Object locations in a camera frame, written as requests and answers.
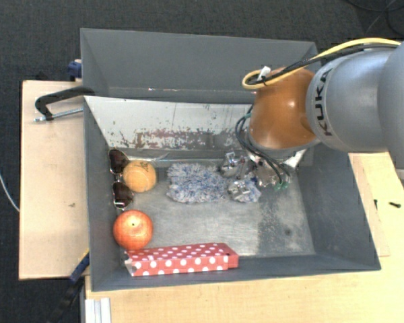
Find grey metal bin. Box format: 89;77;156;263
79;28;382;292

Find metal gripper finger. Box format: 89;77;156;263
228;178;255;202
217;151;250;180

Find red apple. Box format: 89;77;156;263
112;209;155;251

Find yellow-orange tennis ball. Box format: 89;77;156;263
122;160;158;194

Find dark heart-shaped sunglasses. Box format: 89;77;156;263
108;148;135;211

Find blue and white fluffy cloth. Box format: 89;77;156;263
165;161;262;205

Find red white-dotted box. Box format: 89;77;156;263
123;242;240;278

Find pale wood board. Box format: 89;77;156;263
18;80;90;281

